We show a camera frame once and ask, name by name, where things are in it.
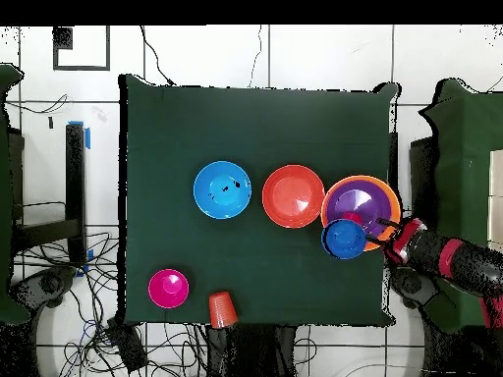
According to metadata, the black power adapter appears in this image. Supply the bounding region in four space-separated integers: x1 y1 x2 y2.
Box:
107 321 149 372

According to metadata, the blue cable bundle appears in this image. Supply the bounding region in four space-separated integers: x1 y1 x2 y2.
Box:
79 318 98 348

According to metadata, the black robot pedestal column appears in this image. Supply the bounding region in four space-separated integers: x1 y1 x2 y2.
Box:
205 324 299 377

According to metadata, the orange cup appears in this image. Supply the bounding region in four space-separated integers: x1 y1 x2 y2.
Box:
207 291 240 330

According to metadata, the black square floor frame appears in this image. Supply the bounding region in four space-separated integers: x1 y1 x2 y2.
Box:
52 26 111 72

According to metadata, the purple bowl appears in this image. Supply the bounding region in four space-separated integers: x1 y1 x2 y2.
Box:
325 180 392 239

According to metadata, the black stand post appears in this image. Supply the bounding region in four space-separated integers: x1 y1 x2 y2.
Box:
11 122 89 266

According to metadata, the green cloth neighbouring table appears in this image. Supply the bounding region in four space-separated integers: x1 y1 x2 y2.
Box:
418 78 503 335
0 62 30 325

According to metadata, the red-orange bowl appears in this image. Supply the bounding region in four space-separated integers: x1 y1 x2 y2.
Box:
261 164 326 230

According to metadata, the small dark blue bowl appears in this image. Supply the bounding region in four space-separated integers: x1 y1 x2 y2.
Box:
320 218 368 261

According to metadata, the red cup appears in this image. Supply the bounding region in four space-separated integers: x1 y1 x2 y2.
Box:
340 210 364 226

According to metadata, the dark green table cloth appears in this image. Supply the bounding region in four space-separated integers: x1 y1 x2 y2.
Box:
118 74 402 329

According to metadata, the light blue bowl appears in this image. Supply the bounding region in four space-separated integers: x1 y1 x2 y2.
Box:
193 160 252 220

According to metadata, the large orange bowl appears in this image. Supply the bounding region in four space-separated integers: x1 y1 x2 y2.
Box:
320 175 403 252

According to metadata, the black floor cable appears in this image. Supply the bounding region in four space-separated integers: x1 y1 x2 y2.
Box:
140 26 176 86

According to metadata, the small pink bowl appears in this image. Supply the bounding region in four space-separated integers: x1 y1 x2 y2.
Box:
147 268 191 310

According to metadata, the white box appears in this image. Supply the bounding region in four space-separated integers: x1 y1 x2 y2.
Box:
487 195 503 243
487 148 503 197

